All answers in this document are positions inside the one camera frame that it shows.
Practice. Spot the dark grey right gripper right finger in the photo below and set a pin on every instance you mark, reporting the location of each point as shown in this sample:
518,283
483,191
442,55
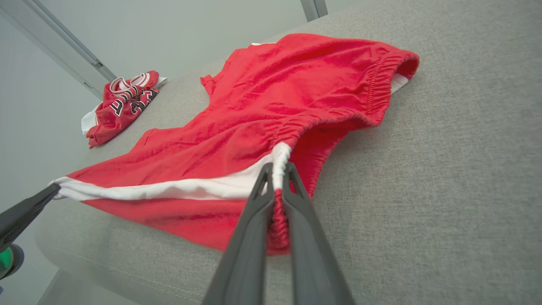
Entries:
311,262

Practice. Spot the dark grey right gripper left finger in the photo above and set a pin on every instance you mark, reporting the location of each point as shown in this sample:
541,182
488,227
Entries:
247,254

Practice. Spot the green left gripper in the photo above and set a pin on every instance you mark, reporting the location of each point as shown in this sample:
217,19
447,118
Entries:
10,262

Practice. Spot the red Bulls basketball jersey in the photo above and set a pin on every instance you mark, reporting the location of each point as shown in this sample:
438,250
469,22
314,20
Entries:
123,110

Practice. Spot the red shorts with white stripes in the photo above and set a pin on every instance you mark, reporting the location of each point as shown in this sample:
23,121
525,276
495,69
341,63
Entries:
262,106

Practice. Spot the grey fabric sofa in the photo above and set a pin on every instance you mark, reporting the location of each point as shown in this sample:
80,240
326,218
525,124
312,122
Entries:
444,169

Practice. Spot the grey partition post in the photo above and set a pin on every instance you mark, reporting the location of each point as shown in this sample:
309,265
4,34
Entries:
322,6
308,8

